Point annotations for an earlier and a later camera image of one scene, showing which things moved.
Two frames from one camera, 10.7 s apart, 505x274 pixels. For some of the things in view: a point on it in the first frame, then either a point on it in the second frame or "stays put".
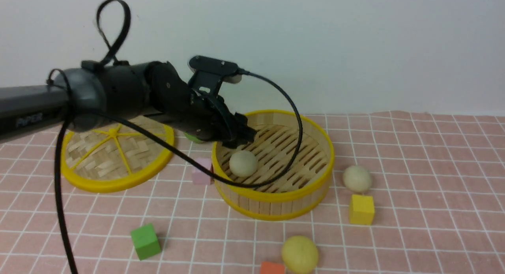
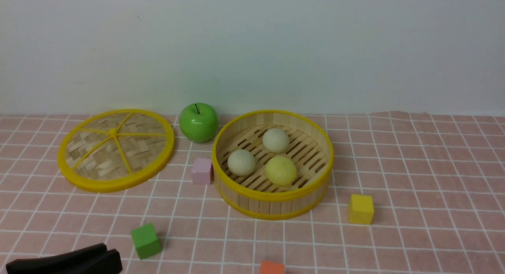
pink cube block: [200, 177] stays put
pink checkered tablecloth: [411, 192] stays put
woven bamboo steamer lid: [112, 156] stays put
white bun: [242, 163] stays put
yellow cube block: [361, 210] stays put
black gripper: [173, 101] -> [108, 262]
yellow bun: [300, 254] -> [281, 171]
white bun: [357, 179] -> [275, 140]
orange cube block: [272, 267] stays put
